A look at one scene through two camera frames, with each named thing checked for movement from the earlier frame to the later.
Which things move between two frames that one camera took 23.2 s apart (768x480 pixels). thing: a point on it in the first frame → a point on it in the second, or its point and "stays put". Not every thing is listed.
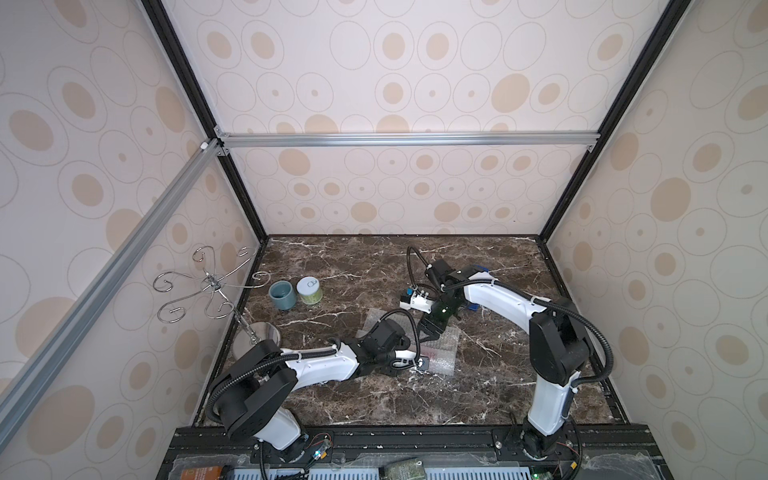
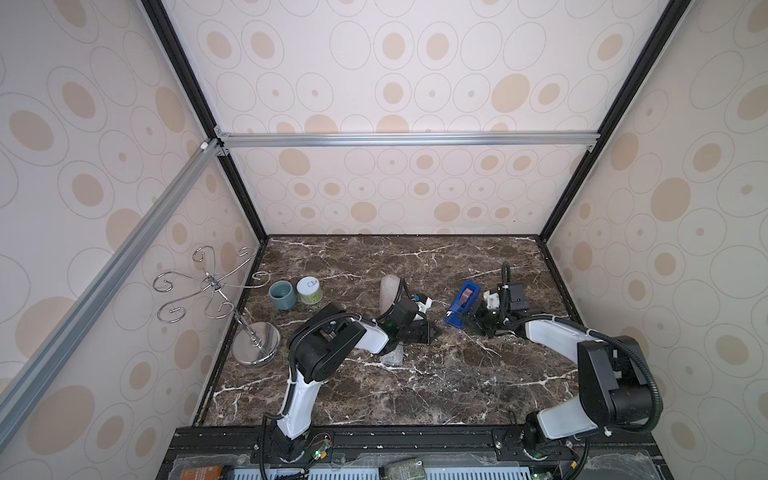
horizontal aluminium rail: x=223 y=140 stays put
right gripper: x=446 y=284 → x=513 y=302
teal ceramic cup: x=283 y=295 stays put
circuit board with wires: x=325 y=446 stays put
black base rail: x=589 y=452 stays put
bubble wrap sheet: x=441 y=351 → x=388 y=294
